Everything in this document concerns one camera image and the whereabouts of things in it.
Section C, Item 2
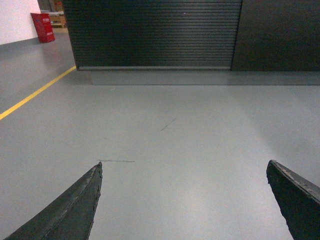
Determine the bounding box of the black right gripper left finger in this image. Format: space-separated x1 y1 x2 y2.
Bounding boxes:
6 162 103 240

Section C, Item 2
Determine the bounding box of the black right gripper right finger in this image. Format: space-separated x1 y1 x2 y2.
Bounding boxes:
266 160 320 240

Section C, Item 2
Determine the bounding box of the wooden pallet stack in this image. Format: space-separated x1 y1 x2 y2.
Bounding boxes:
37 0 67 28

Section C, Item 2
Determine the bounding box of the black slatted checkout counter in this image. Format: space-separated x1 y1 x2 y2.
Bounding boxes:
62 0 320 86

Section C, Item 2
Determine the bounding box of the red fire extinguisher box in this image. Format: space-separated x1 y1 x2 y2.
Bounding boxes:
30 13 55 43

